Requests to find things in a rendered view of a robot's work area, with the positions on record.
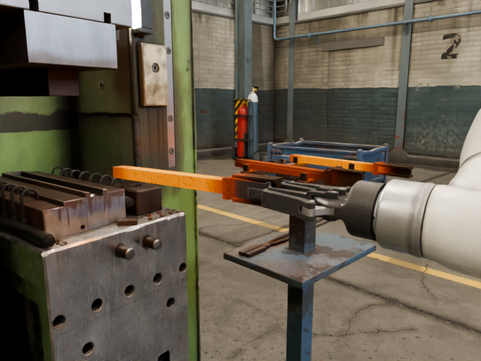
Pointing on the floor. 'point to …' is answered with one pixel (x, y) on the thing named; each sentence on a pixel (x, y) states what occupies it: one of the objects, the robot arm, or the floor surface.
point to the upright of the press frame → (146, 127)
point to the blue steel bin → (347, 152)
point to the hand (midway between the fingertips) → (255, 189)
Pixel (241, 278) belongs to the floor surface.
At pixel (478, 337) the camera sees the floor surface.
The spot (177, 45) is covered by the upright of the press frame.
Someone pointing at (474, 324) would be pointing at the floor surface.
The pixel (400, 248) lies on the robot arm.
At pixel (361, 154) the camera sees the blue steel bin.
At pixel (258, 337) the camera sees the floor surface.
